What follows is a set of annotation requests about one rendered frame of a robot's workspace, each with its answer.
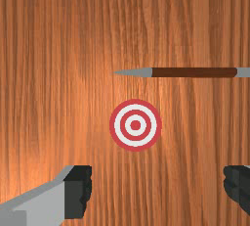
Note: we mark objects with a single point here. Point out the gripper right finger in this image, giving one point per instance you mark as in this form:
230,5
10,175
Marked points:
239,184

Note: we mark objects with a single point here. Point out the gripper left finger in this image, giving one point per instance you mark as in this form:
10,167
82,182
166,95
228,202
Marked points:
49,200

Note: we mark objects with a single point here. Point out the grey pen with brown grip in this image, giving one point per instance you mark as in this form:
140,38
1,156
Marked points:
192,72

